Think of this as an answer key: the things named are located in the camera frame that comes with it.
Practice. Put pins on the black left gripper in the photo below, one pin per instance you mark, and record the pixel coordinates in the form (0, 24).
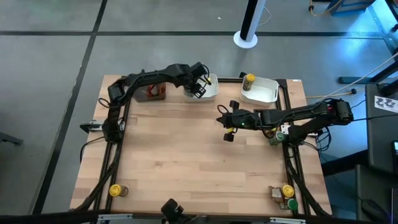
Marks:
(194, 74)

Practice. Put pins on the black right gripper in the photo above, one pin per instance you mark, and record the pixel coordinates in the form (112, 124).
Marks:
(242, 120)

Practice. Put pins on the white plastic bin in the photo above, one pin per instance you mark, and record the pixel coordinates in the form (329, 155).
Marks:
(264, 93)
(211, 93)

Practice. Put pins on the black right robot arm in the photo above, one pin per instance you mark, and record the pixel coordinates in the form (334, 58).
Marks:
(298, 113)

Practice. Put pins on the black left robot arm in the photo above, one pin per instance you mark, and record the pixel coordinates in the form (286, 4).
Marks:
(146, 76)

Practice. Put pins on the dark grey plastic bin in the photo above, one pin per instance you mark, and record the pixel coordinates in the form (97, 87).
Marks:
(140, 97)

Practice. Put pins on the black white pole round base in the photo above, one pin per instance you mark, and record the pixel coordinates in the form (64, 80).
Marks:
(253, 15)

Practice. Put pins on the black bulky object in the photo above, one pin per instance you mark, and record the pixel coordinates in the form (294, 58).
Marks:
(171, 208)

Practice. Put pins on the black power box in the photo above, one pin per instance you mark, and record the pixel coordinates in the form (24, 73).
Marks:
(90, 127)

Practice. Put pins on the black stand base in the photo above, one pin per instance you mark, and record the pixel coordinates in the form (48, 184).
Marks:
(357, 80)

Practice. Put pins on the black side table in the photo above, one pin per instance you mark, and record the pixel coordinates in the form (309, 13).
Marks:
(382, 140)

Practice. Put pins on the white printed sticker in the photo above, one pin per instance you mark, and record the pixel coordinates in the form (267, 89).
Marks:
(385, 104)

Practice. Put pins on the black equipment case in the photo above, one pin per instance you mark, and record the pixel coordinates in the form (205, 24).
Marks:
(373, 193)

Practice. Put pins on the blue metal cart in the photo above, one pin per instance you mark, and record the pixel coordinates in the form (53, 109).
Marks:
(351, 6)

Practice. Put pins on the dark grey stand foot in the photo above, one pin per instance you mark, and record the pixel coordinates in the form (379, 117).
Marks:
(11, 139)

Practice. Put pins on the black foreground beam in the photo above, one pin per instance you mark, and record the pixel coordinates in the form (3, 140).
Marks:
(46, 217)

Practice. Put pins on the black metal table frame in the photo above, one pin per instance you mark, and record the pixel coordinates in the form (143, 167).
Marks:
(231, 80)

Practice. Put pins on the black frame clamp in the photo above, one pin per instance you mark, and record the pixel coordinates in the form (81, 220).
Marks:
(243, 74)

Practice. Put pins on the silver metal bracket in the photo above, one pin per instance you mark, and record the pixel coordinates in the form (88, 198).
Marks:
(115, 216)
(287, 220)

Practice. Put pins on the silver aluminium frame leg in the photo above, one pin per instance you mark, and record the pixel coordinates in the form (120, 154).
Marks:
(384, 28)

